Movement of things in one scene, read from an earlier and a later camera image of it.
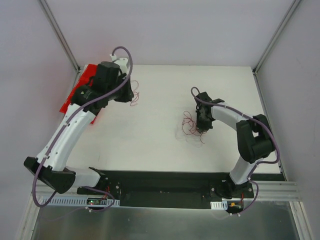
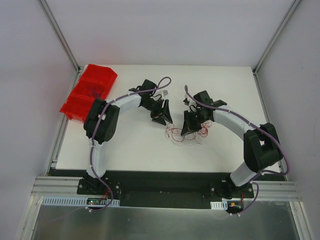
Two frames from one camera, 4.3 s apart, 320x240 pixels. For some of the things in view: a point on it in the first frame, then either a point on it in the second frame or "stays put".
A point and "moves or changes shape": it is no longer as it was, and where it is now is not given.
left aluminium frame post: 60,34 stays put
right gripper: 204,115 stays put
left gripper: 126,90 to 158,113
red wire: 189,126 moves or changes shape
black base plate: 165,189 stays put
